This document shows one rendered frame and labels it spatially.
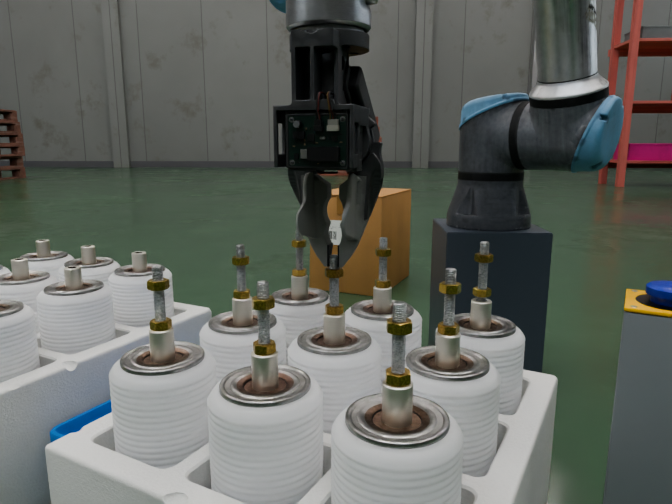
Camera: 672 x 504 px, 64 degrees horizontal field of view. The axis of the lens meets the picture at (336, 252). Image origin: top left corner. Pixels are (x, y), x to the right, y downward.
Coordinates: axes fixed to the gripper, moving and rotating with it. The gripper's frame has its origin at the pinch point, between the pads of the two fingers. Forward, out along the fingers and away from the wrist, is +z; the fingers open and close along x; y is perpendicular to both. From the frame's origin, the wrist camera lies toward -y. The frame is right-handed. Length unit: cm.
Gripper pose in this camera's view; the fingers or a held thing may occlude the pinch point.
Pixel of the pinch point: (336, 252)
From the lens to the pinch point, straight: 54.0
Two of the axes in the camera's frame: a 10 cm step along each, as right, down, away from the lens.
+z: 0.0, 9.8, 2.0
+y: -2.7, 1.9, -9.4
